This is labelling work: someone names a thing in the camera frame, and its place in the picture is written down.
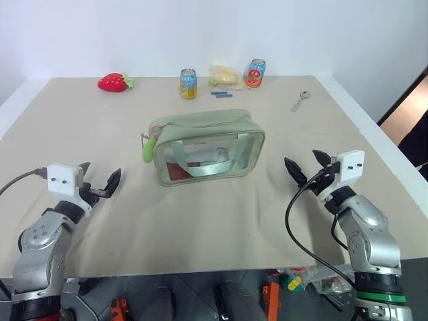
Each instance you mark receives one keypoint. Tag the clear plastic bag clutter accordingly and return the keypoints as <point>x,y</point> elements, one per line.
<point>329,282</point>

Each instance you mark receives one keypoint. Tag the red raw meat piece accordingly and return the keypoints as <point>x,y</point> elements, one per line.
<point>177,171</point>

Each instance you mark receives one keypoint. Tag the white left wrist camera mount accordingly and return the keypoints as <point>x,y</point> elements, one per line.
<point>61,180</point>

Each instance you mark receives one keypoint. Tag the yellow blue drink can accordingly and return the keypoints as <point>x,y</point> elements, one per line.
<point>189,85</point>

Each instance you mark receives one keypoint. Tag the clear bag of snacks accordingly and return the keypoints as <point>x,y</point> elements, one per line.
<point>224,77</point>

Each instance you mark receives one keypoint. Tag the orange plastic part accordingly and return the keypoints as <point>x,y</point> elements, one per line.
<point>271,297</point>
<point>119,309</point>

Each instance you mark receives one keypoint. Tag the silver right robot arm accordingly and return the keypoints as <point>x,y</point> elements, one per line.
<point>371,234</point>

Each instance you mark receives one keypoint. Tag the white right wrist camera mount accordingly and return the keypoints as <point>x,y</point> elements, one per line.
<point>351,167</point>

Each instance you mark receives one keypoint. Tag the dark rounded shape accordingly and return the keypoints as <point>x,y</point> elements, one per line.
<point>239,302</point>

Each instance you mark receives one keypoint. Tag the red strawberry plush toy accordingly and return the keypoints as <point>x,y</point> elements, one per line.
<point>112,82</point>

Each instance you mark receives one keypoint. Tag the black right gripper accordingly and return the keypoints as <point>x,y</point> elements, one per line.
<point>322,182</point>

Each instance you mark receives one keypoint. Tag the dark object beside table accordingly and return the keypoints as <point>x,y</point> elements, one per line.
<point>416,143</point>

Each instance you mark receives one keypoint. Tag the orange blue drink can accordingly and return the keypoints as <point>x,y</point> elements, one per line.
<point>255,75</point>

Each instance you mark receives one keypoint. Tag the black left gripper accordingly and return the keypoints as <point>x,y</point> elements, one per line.
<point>95,193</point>

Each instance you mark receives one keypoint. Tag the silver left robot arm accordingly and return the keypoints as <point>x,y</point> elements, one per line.
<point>40,240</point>

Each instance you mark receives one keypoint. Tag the green transparent toiletry pouch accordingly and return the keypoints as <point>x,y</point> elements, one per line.
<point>207,120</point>

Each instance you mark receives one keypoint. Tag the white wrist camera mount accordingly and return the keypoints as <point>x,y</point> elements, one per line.
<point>351,167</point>
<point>61,180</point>

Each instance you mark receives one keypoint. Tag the beige table cloth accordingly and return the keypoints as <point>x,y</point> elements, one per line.
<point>214,220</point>

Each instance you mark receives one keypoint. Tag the small blue strip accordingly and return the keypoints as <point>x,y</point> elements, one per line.
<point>220,92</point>
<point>224,96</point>

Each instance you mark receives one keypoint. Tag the silver metal spoon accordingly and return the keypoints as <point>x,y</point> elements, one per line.
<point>304,94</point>

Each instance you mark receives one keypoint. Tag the green zipper pull tag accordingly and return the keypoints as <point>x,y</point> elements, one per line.
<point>148,150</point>

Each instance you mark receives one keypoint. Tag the green yellow round toy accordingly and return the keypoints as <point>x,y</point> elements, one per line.
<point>292,282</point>

